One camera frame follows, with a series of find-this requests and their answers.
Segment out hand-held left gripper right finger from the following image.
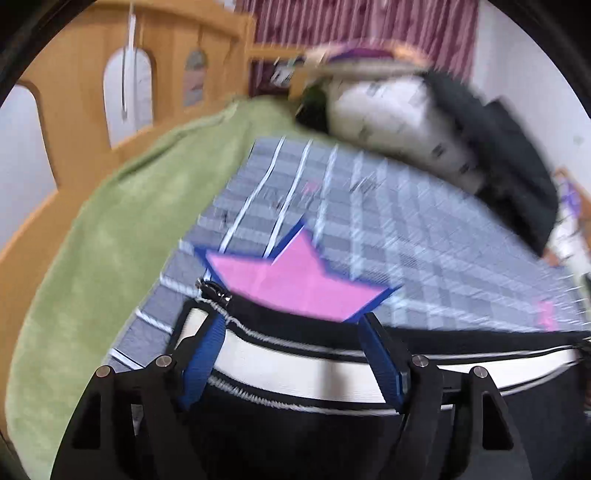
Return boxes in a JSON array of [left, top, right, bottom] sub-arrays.
[[358, 313, 535, 480]]

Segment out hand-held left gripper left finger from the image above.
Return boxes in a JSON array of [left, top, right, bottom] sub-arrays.
[[50, 302, 228, 480]]

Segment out black pants with white waistband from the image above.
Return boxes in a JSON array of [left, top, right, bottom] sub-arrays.
[[172, 276, 591, 480]]

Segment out grey plaid star-print bedsheet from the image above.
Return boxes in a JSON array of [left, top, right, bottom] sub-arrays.
[[105, 136, 591, 372]]

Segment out green blanket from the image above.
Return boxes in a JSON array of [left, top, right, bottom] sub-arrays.
[[7, 99, 298, 480]]

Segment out black jacket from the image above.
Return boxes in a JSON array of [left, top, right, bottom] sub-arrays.
[[424, 69, 560, 257]]

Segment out dark green cloth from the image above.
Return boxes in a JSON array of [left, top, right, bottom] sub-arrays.
[[294, 80, 331, 134]]

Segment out purple and orange pillow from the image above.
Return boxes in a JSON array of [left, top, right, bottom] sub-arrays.
[[302, 41, 431, 77]]

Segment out dark red striped curtain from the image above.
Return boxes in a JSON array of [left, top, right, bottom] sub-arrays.
[[235, 0, 479, 80]]

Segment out white hanging cord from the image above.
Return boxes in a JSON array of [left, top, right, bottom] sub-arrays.
[[121, 4, 138, 118]]

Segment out wooden bed frame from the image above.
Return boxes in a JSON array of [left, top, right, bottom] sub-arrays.
[[0, 0, 305, 282]]

